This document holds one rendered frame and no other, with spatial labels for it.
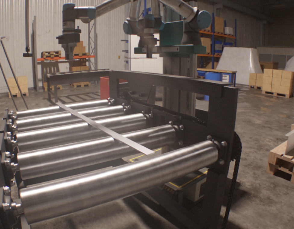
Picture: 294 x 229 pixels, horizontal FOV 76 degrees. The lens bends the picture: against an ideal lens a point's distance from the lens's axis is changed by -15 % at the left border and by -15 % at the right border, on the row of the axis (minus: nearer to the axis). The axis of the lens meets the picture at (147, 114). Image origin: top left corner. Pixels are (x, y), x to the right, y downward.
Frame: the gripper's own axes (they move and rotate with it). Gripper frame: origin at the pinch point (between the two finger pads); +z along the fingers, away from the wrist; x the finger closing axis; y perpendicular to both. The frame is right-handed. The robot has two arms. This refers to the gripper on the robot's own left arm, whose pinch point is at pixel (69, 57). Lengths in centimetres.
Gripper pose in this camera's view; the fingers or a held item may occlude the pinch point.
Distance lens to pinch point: 130.3
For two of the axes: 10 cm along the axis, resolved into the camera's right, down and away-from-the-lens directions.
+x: 9.2, 1.0, -3.7
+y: -3.8, 2.3, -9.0
